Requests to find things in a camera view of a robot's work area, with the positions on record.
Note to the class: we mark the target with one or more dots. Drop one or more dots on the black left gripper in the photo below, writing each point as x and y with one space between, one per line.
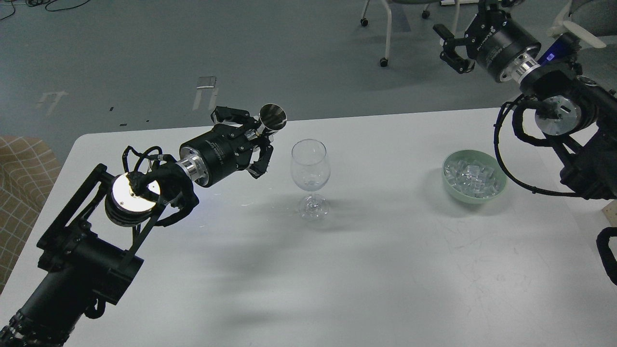
225 149

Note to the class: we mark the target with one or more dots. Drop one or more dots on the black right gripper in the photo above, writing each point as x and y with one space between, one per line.
493 40

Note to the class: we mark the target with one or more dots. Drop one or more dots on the steel double jigger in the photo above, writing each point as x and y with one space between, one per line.
271 119

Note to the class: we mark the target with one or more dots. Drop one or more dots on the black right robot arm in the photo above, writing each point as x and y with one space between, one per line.
558 106

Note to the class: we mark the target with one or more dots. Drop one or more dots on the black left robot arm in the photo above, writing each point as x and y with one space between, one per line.
89 250

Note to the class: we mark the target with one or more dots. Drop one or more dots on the clear wine glass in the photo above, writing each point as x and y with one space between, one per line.
311 170

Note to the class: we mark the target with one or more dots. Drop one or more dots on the pile of clear ice cubes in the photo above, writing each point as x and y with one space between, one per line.
472 178

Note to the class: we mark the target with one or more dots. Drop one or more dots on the silver floor socket plate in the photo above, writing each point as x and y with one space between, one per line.
206 82

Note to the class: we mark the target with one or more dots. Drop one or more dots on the green bowl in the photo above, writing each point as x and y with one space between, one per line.
474 155

